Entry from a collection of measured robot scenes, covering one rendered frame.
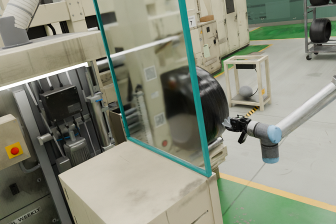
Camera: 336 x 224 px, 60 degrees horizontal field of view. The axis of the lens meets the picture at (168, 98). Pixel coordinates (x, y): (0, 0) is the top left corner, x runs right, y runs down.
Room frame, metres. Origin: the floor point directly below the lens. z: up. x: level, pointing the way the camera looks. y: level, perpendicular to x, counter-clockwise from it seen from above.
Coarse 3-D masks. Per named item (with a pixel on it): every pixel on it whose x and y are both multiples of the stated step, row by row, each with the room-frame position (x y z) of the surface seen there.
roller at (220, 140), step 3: (219, 138) 1.80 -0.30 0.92; (222, 138) 1.81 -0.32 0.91; (213, 141) 1.77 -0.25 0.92; (216, 141) 1.78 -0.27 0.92; (219, 141) 1.79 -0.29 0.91; (222, 141) 1.81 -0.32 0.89; (207, 144) 1.75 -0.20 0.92; (210, 144) 1.75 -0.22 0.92; (213, 144) 1.75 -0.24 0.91; (216, 144) 1.77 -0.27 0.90; (210, 147) 1.73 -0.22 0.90; (213, 147) 1.75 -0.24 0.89
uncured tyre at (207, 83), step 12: (204, 72) 1.78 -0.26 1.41; (204, 84) 1.69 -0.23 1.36; (216, 84) 1.72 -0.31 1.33; (204, 96) 1.63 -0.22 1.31; (216, 96) 1.67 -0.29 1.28; (204, 108) 1.59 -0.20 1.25; (216, 108) 1.63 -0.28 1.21; (228, 108) 1.70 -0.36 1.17; (204, 120) 1.58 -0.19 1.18; (216, 120) 1.62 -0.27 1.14; (216, 132) 1.65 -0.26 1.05
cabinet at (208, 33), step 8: (200, 24) 6.44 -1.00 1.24; (208, 24) 6.66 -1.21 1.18; (216, 24) 6.90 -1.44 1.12; (200, 32) 6.41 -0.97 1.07; (208, 32) 6.63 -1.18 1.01; (216, 32) 6.85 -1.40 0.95; (200, 40) 6.38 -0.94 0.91; (208, 40) 6.60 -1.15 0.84; (216, 40) 6.83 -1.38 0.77; (208, 48) 6.57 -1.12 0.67; (216, 48) 6.80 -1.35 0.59; (208, 56) 6.52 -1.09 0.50; (216, 56) 6.77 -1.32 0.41; (208, 64) 6.49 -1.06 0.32; (216, 64) 6.74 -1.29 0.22; (216, 72) 6.74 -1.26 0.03
